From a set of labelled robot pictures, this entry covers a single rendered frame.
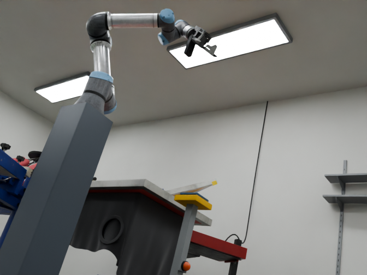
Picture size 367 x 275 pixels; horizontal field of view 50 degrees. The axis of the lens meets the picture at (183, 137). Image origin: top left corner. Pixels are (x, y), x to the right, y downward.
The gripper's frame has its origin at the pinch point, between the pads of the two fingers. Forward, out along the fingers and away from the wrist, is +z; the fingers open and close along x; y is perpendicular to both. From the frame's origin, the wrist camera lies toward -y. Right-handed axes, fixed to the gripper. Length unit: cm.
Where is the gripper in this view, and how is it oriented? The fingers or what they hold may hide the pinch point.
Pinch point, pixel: (208, 51)
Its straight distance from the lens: 211.0
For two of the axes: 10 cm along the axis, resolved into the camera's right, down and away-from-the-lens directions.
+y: 6.3, -7.6, -1.4
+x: 6.1, 3.7, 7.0
